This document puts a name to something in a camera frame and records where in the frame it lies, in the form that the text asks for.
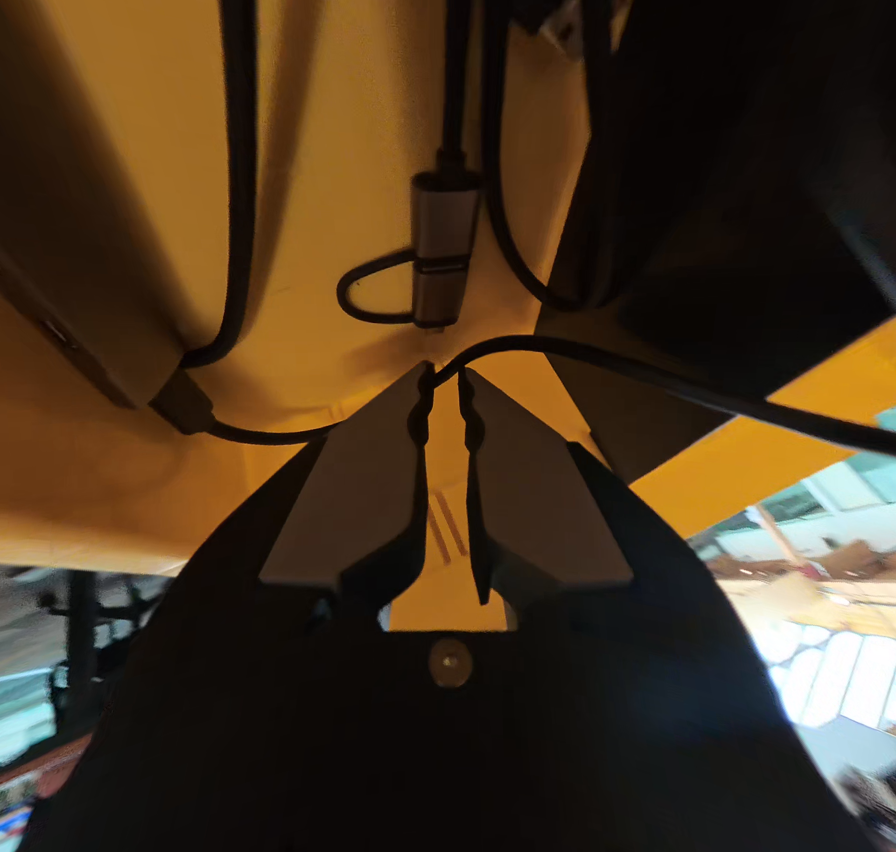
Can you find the grey usb hub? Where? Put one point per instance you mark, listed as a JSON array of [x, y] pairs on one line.
[[84, 271]]

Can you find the yellow plastic bin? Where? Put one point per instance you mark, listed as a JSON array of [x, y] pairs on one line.
[[336, 96]]

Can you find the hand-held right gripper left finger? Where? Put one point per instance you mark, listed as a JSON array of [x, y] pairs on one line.
[[343, 509]]

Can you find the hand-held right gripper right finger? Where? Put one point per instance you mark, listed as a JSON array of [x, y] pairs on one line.
[[553, 509]]

